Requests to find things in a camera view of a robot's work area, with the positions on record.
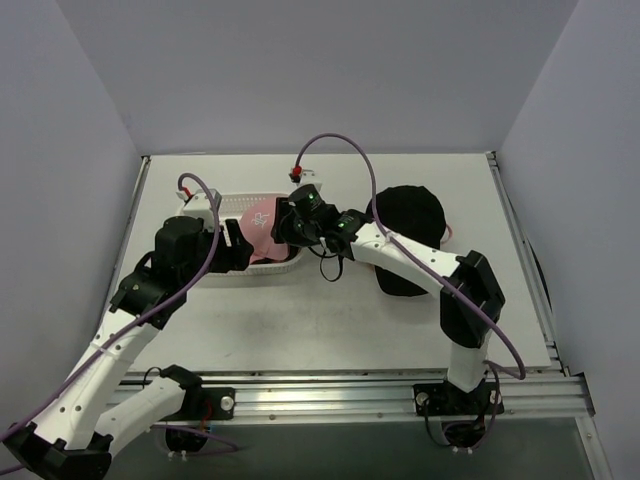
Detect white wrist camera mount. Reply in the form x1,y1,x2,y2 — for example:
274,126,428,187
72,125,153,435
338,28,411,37
289,166,322,191
176,188,222,224

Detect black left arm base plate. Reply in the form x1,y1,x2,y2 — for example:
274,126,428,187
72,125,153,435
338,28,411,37
166,386,236,422

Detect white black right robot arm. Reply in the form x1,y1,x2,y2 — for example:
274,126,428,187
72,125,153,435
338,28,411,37
272,184,506,413

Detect plain pink baseball cap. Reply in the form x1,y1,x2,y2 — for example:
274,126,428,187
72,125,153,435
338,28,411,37
364,222,454,274

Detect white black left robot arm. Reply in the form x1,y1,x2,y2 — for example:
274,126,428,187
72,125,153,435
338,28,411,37
1,216,253,479

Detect pink cap with white logo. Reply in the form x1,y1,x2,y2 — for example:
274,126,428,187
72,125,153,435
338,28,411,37
239,196,286,263

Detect aluminium mounting rail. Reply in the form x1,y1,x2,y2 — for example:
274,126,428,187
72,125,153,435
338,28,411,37
203,370,595,425

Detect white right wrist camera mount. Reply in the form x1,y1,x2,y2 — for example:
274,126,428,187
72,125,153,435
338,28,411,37
289,166,322,191

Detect black baseball cap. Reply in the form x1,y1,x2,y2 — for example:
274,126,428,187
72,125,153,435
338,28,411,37
375,185,446,298

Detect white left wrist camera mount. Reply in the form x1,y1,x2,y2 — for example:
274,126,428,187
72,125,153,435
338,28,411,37
176,188,222,224

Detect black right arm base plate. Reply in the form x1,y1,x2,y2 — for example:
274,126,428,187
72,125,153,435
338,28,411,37
412,380,505,417

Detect dark green baseball cap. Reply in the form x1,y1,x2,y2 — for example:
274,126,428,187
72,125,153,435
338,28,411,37
249,197,301,265

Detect white perforated plastic basket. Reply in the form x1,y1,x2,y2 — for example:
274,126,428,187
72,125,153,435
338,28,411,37
195,193,302,276

